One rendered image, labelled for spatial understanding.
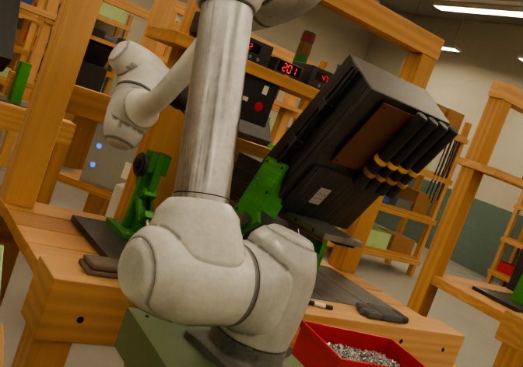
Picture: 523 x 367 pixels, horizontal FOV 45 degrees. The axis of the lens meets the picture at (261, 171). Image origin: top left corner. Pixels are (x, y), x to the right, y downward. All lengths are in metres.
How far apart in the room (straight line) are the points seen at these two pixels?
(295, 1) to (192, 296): 0.63
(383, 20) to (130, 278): 1.75
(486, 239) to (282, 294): 11.11
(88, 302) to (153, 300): 0.51
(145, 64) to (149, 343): 0.78
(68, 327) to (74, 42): 0.86
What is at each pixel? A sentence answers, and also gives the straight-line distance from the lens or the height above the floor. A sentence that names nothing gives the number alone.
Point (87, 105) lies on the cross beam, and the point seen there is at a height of 1.23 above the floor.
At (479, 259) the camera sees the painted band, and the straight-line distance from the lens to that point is 12.23.
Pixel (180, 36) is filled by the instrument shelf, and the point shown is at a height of 1.53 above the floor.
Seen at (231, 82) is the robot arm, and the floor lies 1.43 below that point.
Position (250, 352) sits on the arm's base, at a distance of 1.21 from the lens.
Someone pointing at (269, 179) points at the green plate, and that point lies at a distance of 1.95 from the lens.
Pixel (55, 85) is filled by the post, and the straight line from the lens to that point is 1.98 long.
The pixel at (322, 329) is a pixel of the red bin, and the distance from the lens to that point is 1.75.
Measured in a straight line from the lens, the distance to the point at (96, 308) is 1.54.
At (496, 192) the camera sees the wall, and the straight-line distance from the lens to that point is 12.28.
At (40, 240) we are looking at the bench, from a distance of 1.78.
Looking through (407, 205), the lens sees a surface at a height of 0.90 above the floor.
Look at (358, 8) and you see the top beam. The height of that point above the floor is 1.89.
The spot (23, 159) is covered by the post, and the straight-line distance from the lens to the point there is 2.01.
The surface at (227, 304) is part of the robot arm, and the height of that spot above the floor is 1.07.
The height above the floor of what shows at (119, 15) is 2.13.
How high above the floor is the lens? 1.40
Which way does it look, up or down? 5 degrees down
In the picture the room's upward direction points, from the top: 20 degrees clockwise
